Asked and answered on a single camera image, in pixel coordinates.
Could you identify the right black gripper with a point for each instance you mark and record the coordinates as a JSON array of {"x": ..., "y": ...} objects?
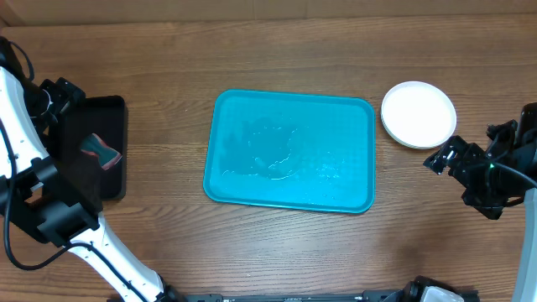
[{"x": 464, "y": 158}]

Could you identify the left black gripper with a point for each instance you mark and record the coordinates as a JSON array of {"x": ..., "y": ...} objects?
[{"x": 69, "y": 94}]

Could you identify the green and pink sponge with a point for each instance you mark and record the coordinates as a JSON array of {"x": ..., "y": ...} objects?
[{"x": 106, "y": 156}]

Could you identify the white plate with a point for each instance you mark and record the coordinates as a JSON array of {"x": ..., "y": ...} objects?
[{"x": 419, "y": 113}]

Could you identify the light blue plate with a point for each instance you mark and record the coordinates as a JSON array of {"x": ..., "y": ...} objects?
[{"x": 408, "y": 145}]

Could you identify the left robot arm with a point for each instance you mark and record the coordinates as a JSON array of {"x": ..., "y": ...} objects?
[{"x": 57, "y": 203}]

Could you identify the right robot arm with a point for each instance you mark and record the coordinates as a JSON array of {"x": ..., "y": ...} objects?
[{"x": 499, "y": 177}]

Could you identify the teal plastic serving tray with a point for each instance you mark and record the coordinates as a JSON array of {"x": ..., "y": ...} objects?
[{"x": 289, "y": 150}]

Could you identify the black rectangular plastic bin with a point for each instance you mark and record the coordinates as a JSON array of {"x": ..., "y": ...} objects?
[{"x": 106, "y": 116}]

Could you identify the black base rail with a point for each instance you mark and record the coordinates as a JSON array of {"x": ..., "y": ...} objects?
[{"x": 365, "y": 296}]

